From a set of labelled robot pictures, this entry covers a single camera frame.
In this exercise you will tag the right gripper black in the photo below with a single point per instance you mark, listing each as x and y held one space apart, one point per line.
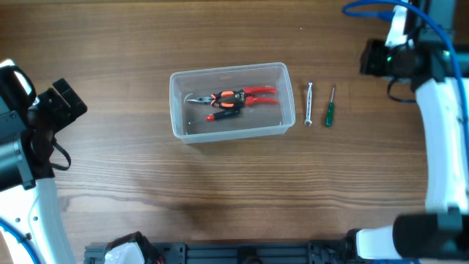
371 55

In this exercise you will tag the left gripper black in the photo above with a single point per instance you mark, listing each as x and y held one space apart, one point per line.
51 99

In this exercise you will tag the green handled screwdriver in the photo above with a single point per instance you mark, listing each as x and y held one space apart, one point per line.
331 106

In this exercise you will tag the clear plastic container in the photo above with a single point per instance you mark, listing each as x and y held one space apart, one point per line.
253 121

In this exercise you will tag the small silver wrench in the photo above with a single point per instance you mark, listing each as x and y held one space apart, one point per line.
308 121

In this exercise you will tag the red and black screwdriver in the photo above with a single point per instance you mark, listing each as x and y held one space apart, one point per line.
218 116

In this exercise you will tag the orange black needle-nose pliers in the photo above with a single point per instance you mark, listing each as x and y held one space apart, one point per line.
222 100

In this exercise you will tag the red handled cutting pliers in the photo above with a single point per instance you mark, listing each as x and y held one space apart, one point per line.
251 96

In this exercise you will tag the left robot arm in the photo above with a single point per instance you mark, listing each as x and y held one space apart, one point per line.
31 223

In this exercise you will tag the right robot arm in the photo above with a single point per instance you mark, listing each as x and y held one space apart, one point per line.
441 231

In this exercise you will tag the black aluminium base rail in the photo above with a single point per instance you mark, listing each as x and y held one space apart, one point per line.
226 253

